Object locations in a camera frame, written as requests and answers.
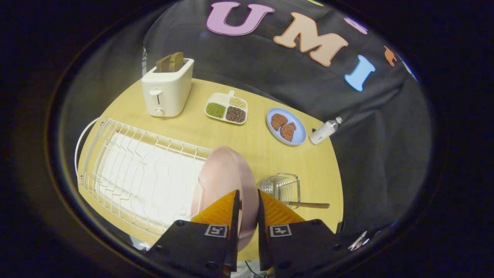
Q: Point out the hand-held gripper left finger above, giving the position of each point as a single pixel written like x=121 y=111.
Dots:
x=236 y=231

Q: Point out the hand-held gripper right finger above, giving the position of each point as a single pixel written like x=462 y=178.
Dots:
x=262 y=231

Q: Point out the pink plate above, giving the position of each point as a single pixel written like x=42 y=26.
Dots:
x=227 y=173

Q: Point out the blue plate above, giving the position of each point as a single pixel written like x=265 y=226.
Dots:
x=286 y=126

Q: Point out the white divided dish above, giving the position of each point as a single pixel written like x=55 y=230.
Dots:
x=226 y=108

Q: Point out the brown meat piece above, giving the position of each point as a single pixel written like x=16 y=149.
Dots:
x=278 y=121
x=288 y=131

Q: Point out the dark red beans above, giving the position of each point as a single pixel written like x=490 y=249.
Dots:
x=236 y=114

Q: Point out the white plastic bottle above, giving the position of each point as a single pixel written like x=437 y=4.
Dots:
x=325 y=131

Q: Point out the green mung beans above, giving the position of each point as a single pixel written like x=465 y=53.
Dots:
x=215 y=110

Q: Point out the pale soybeans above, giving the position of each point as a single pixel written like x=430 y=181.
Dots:
x=238 y=102

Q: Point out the black backdrop cloth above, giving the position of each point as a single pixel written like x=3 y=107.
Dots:
x=293 y=88

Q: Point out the white toaster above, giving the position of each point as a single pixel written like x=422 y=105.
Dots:
x=166 y=90

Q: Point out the brown toast slice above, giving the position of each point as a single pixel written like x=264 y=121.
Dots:
x=177 y=61
x=164 y=63

